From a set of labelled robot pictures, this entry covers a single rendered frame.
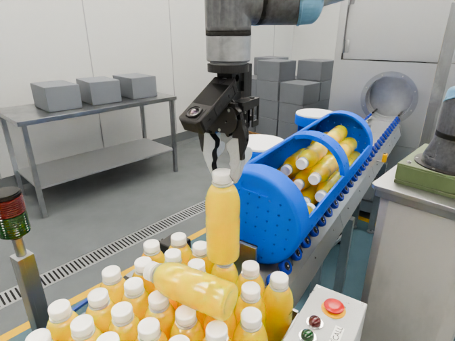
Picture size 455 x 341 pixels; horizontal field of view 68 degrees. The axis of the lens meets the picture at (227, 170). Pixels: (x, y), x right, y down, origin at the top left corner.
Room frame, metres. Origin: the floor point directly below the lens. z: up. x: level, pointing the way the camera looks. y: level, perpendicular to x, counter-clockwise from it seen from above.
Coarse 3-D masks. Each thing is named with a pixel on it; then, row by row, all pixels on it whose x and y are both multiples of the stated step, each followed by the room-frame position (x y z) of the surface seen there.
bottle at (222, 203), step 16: (208, 192) 0.57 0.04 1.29; (224, 192) 0.56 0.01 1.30; (208, 208) 0.56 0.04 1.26; (224, 208) 0.55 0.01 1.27; (208, 224) 0.56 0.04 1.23; (224, 224) 0.55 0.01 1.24; (208, 240) 0.56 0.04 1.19; (224, 240) 0.55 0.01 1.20; (208, 256) 0.57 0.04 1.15; (224, 256) 0.55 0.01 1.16
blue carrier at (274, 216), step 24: (336, 120) 1.55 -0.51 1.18; (360, 120) 1.45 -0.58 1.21; (288, 144) 1.32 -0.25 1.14; (336, 144) 1.13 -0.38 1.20; (360, 144) 1.48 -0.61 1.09; (264, 168) 0.83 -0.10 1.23; (240, 192) 0.82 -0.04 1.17; (264, 192) 0.79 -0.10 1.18; (288, 192) 0.77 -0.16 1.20; (336, 192) 0.99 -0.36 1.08; (240, 216) 0.82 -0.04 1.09; (264, 216) 0.78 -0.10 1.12; (288, 216) 0.75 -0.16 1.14; (312, 216) 0.80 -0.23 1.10; (264, 240) 0.79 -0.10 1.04; (288, 240) 0.74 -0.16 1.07; (264, 264) 0.78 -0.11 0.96
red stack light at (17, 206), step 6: (18, 198) 0.63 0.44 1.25; (0, 204) 0.61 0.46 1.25; (6, 204) 0.61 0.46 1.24; (12, 204) 0.62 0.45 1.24; (18, 204) 0.63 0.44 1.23; (24, 204) 0.65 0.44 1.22; (0, 210) 0.61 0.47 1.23; (6, 210) 0.61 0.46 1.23; (12, 210) 0.62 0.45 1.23; (18, 210) 0.63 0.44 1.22; (24, 210) 0.64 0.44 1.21; (0, 216) 0.61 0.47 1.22; (6, 216) 0.61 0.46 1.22; (12, 216) 0.62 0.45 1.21
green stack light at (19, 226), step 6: (18, 216) 0.63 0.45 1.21; (24, 216) 0.64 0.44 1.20; (0, 222) 0.61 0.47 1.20; (6, 222) 0.61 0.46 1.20; (12, 222) 0.61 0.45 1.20; (18, 222) 0.62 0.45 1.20; (24, 222) 0.63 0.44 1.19; (0, 228) 0.61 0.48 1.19; (6, 228) 0.61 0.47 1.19; (12, 228) 0.61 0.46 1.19; (18, 228) 0.62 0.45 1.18; (24, 228) 0.63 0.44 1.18; (30, 228) 0.65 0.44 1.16; (0, 234) 0.61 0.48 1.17; (6, 234) 0.61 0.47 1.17; (12, 234) 0.61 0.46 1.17; (18, 234) 0.62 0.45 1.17; (24, 234) 0.63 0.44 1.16
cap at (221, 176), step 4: (220, 168) 0.59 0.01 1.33; (224, 168) 0.59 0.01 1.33; (228, 168) 0.59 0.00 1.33; (212, 172) 0.58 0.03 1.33; (216, 172) 0.58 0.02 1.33; (220, 172) 0.58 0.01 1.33; (224, 172) 0.58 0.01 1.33; (228, 172) 0.58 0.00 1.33; (212, 176) 0.58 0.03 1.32; (216, 176) 0.56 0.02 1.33; (220, 176) 0.56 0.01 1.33; (224, 176) 0.56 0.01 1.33; (228, 176) 0.56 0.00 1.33; (216, 180) 0.56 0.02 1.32; (220, 180) 0.56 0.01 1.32; (224, 180) 0.56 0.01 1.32; (228, 180) 0.56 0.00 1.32
